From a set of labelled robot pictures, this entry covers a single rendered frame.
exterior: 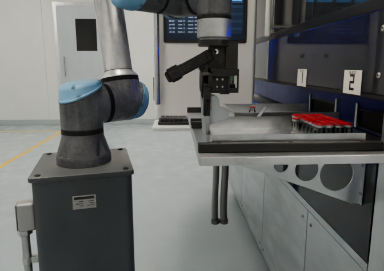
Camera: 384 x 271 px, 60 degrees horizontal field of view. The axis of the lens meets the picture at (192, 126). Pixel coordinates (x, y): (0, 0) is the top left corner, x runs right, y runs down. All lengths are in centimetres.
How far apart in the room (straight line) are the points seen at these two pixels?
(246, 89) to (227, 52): 95
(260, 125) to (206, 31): 38
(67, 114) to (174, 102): 80
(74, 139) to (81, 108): 9
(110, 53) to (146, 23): 523
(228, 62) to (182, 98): 93
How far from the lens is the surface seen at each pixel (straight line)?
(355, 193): 92
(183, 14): 82
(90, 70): 637
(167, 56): 165
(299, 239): 134
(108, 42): 105
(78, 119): 94
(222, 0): 74
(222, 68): 75
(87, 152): 95
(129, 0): 72
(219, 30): 73
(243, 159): 69
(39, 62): 665
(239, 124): 99
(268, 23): 147
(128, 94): 101
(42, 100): 668
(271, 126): 101
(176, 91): 165
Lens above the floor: 106
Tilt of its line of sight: 10 degrees down
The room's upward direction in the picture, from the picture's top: straight up
